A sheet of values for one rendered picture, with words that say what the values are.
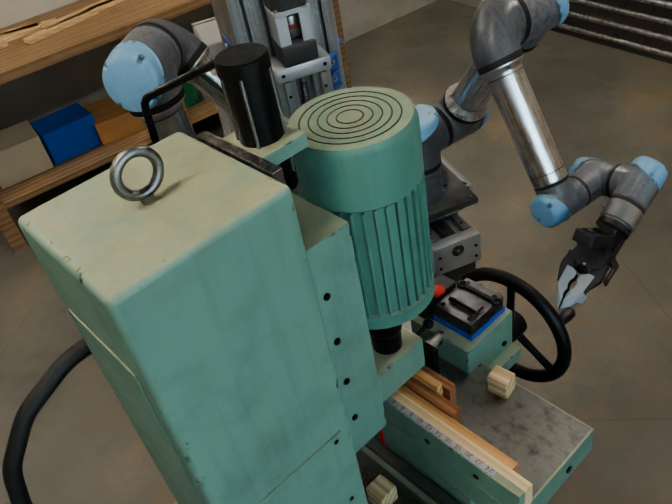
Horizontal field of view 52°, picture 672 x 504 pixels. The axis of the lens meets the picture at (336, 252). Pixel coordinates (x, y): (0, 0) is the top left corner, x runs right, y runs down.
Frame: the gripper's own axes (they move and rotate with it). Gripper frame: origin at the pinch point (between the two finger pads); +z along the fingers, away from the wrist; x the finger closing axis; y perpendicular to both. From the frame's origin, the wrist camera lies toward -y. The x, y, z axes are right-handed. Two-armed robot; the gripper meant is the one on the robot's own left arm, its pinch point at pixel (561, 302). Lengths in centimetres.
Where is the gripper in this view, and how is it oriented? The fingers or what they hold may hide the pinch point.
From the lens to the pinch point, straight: 146.2
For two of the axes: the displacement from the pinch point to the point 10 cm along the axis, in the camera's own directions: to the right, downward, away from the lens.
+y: 4.9, 4.0, 7.8
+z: -5.5, 8.3, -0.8
